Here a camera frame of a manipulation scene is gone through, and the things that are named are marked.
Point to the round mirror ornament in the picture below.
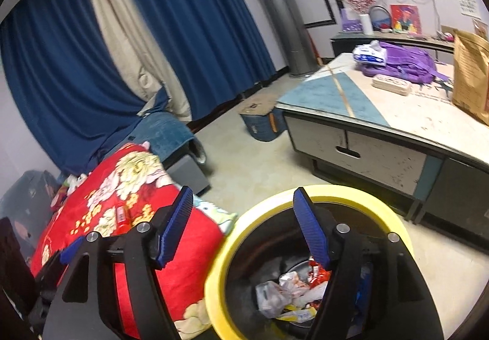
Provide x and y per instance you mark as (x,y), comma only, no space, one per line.
(380,18)

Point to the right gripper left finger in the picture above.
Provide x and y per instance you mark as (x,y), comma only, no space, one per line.
(86,300)

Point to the brown paper bag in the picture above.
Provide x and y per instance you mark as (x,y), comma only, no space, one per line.
(470,77)

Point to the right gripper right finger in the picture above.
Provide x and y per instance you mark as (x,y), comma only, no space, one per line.
(399,304)

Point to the red plastic bag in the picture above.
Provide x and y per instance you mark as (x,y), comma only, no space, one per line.
(316,273)

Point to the white vase with red flowers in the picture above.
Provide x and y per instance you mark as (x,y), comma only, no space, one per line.
(362,8)

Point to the black tv cabinet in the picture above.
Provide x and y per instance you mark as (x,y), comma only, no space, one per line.
(440,51)

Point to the blue storage stool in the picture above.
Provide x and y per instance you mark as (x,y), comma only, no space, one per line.
(262,119)

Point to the purple bag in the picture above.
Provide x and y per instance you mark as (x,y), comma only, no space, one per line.
(411,64)

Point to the colourful picture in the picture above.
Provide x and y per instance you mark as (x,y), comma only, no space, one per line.
(405,19)

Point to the white plastic bag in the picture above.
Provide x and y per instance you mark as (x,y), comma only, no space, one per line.
(272,298)

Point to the silver tower air conditioner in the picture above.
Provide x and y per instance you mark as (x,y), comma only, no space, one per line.
(291,32)

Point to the blue curtain right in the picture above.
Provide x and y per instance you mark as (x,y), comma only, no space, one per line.
(214,47)

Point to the coffee table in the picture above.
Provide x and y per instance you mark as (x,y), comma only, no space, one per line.
(418,152)

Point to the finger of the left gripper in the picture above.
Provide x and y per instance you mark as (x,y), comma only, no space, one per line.
(67,254)

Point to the white tissue pack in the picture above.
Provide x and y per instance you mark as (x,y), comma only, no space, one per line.
(372,53)

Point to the plush toys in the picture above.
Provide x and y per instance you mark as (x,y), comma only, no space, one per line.
(69,185)

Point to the beige curtain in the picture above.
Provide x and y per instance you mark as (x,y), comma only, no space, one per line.
(138,57)

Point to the blue curtain left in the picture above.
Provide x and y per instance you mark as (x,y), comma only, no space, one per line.
(65,83)

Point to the blue curtain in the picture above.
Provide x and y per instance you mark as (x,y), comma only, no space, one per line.
(65,83)
(214,47)

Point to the yellow rimmed black trash bin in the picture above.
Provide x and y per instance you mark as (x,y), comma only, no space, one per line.
(268,232)

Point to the red floral blanket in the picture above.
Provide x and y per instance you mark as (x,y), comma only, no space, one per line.
(134,178)

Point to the blue rubber glove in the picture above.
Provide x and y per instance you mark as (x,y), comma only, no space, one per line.
(362,298)

